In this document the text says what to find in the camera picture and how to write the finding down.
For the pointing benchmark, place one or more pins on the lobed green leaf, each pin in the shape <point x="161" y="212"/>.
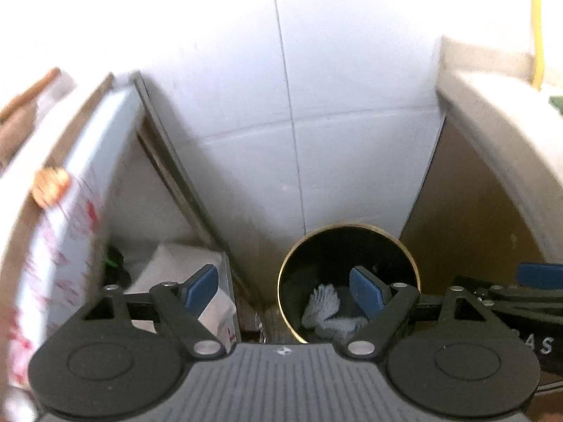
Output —
<point x="557" y="104"/>

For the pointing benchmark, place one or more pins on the white crumpled tissue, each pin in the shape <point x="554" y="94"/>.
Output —
<point x="325" y="303"/>

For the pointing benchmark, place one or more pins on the orange round object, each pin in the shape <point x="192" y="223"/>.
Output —
<point x="50" y="187"/>

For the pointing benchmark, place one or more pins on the black bin with gold rim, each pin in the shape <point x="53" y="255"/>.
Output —
<point x="308" y="263"/>

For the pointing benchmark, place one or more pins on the metal frame rail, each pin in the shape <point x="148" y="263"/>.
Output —
<point x="176" y="171"/>

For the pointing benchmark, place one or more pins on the dark bundle with green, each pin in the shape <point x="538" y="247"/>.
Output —
<point x="118" y="266"/>

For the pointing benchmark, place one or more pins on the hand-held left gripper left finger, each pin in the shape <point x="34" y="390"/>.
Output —
<point x="202" y="288"/>

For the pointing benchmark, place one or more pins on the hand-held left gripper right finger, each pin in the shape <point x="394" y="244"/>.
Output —
<point x="367" y="292"/>

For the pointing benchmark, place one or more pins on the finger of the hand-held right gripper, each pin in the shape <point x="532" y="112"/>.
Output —
<point x="541" y="276"/>
<point x="528" y="303"/>

